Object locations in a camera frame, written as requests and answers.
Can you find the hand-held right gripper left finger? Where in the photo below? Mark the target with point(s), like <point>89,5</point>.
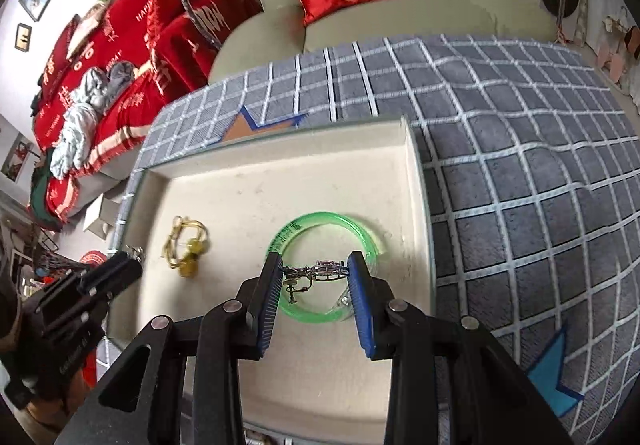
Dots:
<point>266,307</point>

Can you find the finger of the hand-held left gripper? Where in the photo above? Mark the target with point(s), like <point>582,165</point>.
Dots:
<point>117,272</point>

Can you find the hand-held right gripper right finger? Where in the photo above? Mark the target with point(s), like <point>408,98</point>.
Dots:
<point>361,310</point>

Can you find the small silver charm jewelry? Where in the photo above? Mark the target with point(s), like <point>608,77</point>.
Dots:
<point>136,252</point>

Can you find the green translucent bangle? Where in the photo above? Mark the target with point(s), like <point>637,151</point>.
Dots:
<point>300,221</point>

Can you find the beige jewelry tray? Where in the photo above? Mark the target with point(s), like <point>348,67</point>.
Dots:
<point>225,195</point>

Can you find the yellow bead jewelry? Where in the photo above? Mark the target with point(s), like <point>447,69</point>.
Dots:
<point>189,269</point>

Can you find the red round object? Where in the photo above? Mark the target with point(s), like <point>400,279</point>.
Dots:
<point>92,257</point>

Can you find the white box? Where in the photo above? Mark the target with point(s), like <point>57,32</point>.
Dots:
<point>100,220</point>

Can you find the dark green cloth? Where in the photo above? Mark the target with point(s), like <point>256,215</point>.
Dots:
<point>40,195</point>

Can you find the grey crumpled clothes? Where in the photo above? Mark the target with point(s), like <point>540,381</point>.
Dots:
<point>80,125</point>

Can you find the grey checked blanket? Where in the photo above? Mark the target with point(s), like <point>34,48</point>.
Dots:
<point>500,175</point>

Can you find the red printed blanket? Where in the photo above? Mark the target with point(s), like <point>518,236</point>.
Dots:
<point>125,25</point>

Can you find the green white printed cushion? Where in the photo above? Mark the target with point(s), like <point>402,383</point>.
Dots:
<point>90,22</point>

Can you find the light green sofa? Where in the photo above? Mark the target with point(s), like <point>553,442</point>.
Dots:
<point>400,10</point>

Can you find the pink hanging items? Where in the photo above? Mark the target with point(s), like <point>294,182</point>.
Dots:
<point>620,55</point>

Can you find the wall poster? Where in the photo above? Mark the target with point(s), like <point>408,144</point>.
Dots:
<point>15,157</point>

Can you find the small black picture frame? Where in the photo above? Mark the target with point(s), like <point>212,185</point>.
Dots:
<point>23,37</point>

